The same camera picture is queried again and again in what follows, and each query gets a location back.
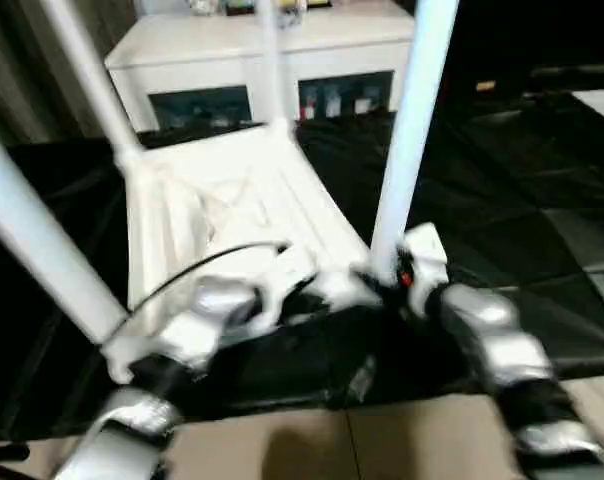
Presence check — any white plastic table leg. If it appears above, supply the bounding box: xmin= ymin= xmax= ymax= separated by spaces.
xmin=41 ymin=0 xmax=143 ymax=166
xmin=0 ymin=124 xmax=131 ymax=346
xmin=259 ymin=0 xmax=296 ymax=139
xmin=370 ymin=0 xmax=461 ymax=281

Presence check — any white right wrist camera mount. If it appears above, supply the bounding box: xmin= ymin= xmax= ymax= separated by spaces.
xmin=394 ymin=223 xmax=451 ymax=311

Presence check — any glass bowl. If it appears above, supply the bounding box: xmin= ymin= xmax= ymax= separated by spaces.
xmin=276 ymin=4 xmax=304 ymax=29

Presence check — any black mat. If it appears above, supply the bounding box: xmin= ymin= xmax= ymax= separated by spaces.
xmin=0 ymin=89 xmax=604 ymax=441

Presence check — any black metal stand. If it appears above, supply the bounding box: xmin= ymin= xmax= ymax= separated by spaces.
xmin=0 ymin=442 xmax=31 ymax=471

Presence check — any white cabinet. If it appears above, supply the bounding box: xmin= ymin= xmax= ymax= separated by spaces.
xmin=104 ymin=2 xmax=416 ymax=134

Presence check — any white plastic table top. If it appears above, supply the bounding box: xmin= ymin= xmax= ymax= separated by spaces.
xmin=101 ymin=122 xmax=383 ymax=386

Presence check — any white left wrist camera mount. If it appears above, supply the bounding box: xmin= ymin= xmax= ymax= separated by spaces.
xmin=251 ymin=249 xmax=318 ymax=331

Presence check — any dark low shelf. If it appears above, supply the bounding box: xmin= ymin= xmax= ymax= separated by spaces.
xmin=529 ymin=62 xmax=604 ymax=91

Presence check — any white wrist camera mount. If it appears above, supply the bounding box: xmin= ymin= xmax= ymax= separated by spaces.
xmin=394 ymin=223 xmax=451 ymax=311
xmin=251 ymin=249 xmax=318 ymax=331

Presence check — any grey curtain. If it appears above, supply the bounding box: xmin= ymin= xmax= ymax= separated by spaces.
xmin=0 ymin=0 xmax=133 ymax=146

